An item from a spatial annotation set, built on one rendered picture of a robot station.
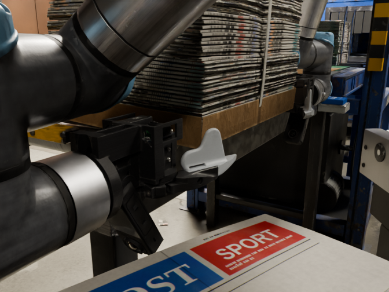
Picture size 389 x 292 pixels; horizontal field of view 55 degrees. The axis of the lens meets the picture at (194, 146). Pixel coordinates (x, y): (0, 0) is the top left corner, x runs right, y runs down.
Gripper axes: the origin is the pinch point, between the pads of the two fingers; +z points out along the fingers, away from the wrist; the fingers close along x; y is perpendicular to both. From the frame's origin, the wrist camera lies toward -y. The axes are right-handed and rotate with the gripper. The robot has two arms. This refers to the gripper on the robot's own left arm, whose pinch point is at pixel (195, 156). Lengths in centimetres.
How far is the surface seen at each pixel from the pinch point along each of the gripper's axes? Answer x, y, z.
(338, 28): 21, 23, 199
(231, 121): -2.6, 4.2, 5.6
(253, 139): 7.4, -7.3, 39.0
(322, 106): 6, -8, 101
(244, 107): -2.8, 5.6, 9.9
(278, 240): -19.8, 4.5, -23.9
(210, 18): -2.5, 18.0, -0.7
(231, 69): -3.0, 11.7, 4.5
